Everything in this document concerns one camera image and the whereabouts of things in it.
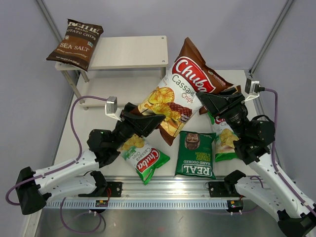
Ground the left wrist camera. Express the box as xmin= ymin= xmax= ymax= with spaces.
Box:
xmin=105 ymin=96 xmax=118 ymax=117

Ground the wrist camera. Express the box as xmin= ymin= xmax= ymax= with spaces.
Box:
xmin=105 ymin=96 xmax=118 ymax=117
xmin=245 ymin=78 xmax=265 ymax=101

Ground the green Chuba cassava bag centre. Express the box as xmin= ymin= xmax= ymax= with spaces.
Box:
xmin=120 ymin=134 xmax=170 ymax=185

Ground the white wooden two-tier shelf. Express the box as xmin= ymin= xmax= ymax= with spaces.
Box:
xmin=55 ymin=36 xmax=168 ymax=110

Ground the green chuba cassava bag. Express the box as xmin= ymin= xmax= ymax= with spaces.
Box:
xmin=120 ymin=134 xmax=170 ymax=185
xmin=208 ymin=113 xmax=239 ymax=162

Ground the white slotted cable duct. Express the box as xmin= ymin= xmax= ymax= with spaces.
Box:
xmin=46 ymin=199 xmax=228 ymax=210

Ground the brown Chuba cassava bag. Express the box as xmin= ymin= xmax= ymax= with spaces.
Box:
xmin=132 ymin=38 xmax=233 ymax=146
xmin=199 ymin=106 xmax=208 ymax=115

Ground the green Chuba cassava bag right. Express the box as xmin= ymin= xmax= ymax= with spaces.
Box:
xmin=208 ymin=113 xmax=239 ymax=162

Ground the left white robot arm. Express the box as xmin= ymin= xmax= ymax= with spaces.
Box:
xmin=14 ymin=99 xmax=166 ymax=215

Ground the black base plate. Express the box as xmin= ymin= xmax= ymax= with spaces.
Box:
xmin=101 ymin=182 xmax=123 ymax=198
xmin=205 ymin=181 xmax=234 ymax=198

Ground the green Real chips bag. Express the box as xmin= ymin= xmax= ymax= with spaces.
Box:
xmin=175 ymin=131 xmax=216 ymax=180

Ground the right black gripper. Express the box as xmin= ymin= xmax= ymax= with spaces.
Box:
xmin=196 ymin=87 xmax=249 ymax=140

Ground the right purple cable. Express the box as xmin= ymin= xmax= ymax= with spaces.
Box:
xmin=261 ymin=88 xmax=316 ymax=210

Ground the brown Kettle sea salt bag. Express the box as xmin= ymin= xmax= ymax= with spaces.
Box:
xmin=46 ymin=19 xmax=104 ymax=72

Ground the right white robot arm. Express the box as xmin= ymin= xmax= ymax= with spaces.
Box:
xmin=197 ymin=92 xmax=316 ymax=237

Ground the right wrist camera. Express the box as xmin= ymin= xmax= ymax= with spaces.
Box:
xmin=245 ymin=78 xmax=265 ymax=101

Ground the aluminium mounting rail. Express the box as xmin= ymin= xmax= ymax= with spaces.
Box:
xmin=49 ymin=175 xmax=277 ymax=200

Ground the purple cable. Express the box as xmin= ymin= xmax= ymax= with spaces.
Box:
xmin=261 ymin=88 xmax=316 ymax=210
xmin=5 ymin=95 xmax=109 ymax=233

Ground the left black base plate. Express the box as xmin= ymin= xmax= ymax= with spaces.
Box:
xmin=101 ymin=182 xmax=123 ymax=198

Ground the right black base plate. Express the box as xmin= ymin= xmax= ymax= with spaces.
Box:
xmin=205 ymin=181 xmax=234 ymax=198

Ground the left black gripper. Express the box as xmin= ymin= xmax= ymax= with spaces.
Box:
xmin=111 ymin=103 xmax=164 ymax=150

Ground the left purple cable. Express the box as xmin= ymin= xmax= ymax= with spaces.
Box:
xmin=5 ymin=95 xmax=109 ymax=233

